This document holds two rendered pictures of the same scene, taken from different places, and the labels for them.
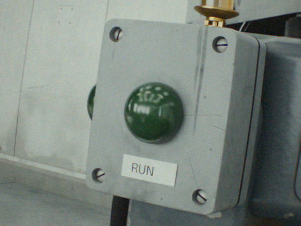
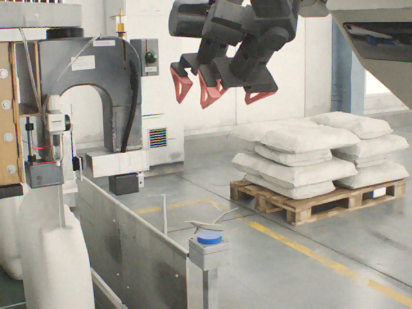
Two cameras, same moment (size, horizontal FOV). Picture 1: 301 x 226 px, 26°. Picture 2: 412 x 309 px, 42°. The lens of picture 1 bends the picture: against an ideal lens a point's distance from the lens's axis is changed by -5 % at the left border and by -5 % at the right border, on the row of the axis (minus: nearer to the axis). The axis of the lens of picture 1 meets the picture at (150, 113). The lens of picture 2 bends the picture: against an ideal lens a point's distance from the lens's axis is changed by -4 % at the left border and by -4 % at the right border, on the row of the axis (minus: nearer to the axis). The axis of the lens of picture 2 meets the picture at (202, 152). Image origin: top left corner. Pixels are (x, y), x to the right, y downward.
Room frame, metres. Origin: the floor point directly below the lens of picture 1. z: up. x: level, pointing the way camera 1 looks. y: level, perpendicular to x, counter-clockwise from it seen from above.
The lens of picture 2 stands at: (1.42, 0.82, 1.35)
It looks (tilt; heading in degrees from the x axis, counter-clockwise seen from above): 13 degrees down; 212
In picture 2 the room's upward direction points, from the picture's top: 1 degrees counter-clockwise
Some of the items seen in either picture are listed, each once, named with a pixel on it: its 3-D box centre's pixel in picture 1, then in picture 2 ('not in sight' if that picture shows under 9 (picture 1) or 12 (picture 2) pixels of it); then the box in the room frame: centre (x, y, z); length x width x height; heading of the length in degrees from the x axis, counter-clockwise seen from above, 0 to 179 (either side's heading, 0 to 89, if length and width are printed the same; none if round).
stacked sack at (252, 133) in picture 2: not in sight; (275, 130); (-2.52, -0.97, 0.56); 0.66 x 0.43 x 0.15; 149
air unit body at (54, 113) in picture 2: not in sight; (57, 130); (0.59, -0.07, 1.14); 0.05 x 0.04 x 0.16; 151
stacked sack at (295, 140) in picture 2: not in sight; (311, 138); (-2.34, -0.61, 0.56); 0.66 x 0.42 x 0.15; 151
